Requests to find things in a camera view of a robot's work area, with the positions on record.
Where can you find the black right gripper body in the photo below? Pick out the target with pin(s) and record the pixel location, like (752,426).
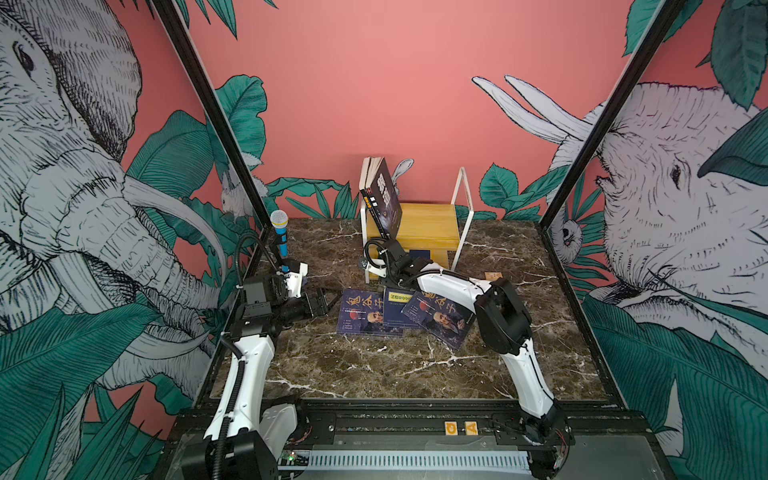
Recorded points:
(393,277)

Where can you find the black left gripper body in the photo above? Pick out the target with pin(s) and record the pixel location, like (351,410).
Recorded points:
(290,310)

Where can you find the dark blue book white label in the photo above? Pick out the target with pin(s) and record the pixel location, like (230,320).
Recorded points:
(425,254)

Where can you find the small blue book yellow label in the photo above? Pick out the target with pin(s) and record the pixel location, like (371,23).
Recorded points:
(395,301)

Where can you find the purple portrait book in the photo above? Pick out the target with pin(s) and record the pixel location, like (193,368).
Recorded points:
(446,320)
(361,313)

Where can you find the black book white characters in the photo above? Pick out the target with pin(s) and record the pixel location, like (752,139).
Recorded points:
(387,202)

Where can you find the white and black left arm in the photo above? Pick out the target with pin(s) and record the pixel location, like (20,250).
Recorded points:
(243,440)

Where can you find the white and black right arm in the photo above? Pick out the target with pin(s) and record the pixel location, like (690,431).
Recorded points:
(503,321)

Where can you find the white wooden two-tier shelf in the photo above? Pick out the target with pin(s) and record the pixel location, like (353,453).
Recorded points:
(424,226)

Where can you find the dark brown leaning book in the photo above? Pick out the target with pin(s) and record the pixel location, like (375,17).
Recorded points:
(370,166)

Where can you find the blue toy microphone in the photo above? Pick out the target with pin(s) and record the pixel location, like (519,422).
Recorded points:
(279,220)

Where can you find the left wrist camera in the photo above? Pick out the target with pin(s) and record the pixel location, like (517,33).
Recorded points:
(294,272)

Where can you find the black front rail base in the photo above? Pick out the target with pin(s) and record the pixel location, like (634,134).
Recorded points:
(456,439)

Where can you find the left black frame post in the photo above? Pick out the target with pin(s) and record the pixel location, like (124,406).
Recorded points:
(176,31)

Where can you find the black frame post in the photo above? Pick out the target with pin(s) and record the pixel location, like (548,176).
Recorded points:
(176,31)
(660,23)

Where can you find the right black frame post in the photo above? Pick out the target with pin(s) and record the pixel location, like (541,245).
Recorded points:
(660,23)

